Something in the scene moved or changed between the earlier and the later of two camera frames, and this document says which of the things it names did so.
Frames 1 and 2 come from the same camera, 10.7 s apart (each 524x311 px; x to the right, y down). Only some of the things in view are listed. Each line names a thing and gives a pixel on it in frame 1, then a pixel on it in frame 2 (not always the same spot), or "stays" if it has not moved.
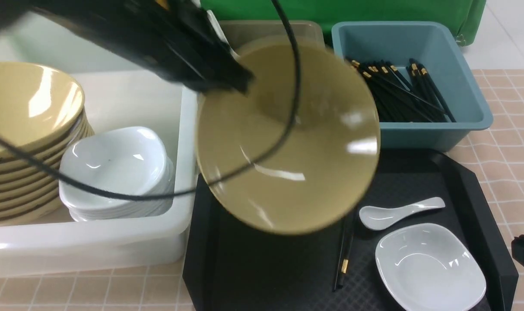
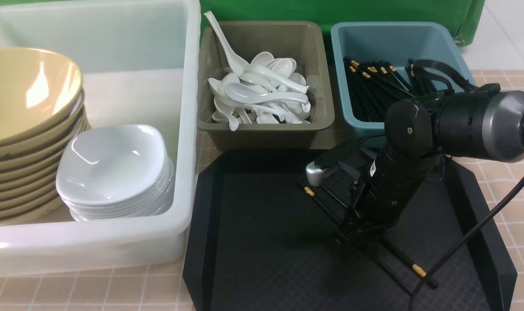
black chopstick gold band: [345, 263] to [310, 193]
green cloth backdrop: [465, 16] stays
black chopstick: [343, 276] to [399, 255]
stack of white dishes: [128, 160] stays
